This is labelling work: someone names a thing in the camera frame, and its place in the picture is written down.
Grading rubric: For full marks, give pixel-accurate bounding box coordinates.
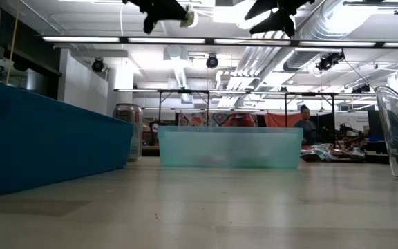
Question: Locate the black round ceiling speaker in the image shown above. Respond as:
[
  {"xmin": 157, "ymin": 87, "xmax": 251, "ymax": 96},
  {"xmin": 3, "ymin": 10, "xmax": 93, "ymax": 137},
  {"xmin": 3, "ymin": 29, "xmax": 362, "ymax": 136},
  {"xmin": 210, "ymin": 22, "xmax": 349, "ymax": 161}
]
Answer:
[
  {"xmin": 205, "ymin": 54, "xmax": 220, "ymax": 69},
  {"xmin": 91, "ymin": 57, "xmax": 106, "ymax": 73}
]

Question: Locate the silver soda can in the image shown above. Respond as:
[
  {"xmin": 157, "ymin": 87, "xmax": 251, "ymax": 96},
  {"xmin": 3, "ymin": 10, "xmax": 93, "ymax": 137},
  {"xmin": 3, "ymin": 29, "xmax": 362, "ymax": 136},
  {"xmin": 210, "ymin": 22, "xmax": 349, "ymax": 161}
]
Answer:
[{"xmin": 112, "ymin": 102, "xmax": 144, "ymax": 163}]

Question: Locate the yellow hanging strap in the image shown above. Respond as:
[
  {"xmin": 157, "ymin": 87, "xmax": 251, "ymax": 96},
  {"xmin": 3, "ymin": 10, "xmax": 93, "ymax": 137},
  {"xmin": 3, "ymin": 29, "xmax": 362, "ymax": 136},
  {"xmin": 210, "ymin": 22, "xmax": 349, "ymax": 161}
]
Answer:
[{"xmin": 5, "ymin": 0, "xmax": 22, "ymax": 84}]

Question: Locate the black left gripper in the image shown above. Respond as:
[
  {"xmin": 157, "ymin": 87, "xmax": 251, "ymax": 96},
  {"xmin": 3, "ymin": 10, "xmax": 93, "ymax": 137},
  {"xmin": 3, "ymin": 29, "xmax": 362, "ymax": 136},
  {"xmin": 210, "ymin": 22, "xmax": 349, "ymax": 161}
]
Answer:
[{"xmin": 122, "ymin": 0, "xmax": 189, "ymax": 35}]

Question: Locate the silver air duct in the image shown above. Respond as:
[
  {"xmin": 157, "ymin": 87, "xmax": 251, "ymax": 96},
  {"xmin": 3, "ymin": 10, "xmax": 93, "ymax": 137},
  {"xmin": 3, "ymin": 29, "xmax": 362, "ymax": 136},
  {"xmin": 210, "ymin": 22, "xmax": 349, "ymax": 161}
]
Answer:
[{"xmin": 281, "ymin": 0, "xmax": 371, "ymax": 73}]

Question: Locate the green hard candy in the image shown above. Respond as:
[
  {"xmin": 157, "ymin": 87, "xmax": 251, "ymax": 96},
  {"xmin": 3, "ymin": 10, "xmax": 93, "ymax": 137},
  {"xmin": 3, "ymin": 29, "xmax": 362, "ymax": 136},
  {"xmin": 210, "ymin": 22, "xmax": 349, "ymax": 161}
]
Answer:
[{"xmin": 181, "ymin": 6, "xmax": 199, "ymax": 28}]

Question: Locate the dark chocolate bar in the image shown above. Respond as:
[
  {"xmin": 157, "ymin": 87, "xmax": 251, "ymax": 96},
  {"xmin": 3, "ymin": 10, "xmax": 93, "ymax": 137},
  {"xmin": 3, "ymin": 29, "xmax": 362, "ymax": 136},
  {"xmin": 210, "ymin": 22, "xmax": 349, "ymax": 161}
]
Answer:
[
  {"xmin": 301, "ymin": 153, "xmax": 324, "ymax": 163},
  {"xmin": 342, "ymin": 148, "xmax": 366, "ymax": 160}
]

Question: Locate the long ceiling light strip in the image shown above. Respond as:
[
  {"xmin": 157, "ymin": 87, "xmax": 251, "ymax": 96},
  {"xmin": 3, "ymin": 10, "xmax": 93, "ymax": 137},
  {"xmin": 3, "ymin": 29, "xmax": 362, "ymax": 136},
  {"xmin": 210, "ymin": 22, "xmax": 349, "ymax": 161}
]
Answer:
[{"xmin": 41, "ymin": 35, "xmax": 398, "ymax": 49}]

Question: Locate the black frame table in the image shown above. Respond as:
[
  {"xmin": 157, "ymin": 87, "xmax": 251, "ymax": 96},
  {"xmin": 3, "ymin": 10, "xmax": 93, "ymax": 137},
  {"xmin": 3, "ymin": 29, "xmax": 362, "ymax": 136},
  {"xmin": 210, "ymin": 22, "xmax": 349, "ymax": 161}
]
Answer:
[
  {"xmin": 157, "ymin": 89, "xmax": 211, "ymax": 127},
  {"xmin": 283, "ymin": 91, "xmax": 337, "ymax": 146}
]

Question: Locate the translucent green plastic basket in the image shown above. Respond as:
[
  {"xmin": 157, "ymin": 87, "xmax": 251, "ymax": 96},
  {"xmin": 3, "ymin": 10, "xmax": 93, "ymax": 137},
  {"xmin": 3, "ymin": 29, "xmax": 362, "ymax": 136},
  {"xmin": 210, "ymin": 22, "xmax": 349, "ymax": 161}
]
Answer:
[{"xmin": 157, "ymin": 125, "xmax": 305, "ymax": 170}]

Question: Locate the person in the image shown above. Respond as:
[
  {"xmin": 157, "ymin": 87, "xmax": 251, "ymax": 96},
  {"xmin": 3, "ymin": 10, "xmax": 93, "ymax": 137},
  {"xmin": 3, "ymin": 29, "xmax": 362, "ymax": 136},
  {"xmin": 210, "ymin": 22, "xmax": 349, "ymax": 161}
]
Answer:
[{"xmin": 293, "ymin": 104, "xmax": 319, "ymax": 146}]

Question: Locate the black ceiling rail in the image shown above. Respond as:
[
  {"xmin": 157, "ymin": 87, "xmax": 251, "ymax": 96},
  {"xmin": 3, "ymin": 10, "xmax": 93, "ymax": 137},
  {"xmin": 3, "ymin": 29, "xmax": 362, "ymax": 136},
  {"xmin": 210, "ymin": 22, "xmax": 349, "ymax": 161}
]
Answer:
[{"xmin": 343, "ymin": 0, "xmax": 398, "ymax": 15}]

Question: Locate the colourful patterned banner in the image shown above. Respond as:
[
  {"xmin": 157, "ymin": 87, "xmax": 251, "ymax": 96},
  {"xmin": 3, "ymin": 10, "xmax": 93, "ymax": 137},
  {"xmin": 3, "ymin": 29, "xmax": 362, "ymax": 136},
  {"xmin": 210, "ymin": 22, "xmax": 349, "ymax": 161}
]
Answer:
[{"xmin": 177, "ymin": 111, "xmax": 227, "ymax": 127}]

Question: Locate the dark blue plastic basket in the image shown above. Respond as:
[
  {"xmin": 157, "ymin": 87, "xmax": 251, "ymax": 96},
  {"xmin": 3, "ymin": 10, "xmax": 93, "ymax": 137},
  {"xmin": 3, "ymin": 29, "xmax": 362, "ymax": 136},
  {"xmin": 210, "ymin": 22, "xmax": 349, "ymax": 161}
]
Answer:
[{"xmin": 0, "ymin": 81, "xmax": 135, "ymax": 201}]

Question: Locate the orange cloth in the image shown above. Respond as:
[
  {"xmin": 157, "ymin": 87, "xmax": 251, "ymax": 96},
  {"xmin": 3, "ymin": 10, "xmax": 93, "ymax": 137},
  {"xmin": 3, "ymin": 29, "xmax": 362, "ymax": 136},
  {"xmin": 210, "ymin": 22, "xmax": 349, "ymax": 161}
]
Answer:
[{"xmin": 263, "ymin": 112, "xmax": 302, "ymax": 128}]

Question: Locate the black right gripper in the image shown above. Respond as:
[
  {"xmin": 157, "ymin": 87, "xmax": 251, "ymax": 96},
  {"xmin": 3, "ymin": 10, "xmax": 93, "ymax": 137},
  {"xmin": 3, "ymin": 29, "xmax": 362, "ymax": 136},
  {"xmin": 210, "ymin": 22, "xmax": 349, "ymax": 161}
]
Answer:
[{"xmin": 243, "ymin": 0, "xmax": 316, "ymax": 39}]

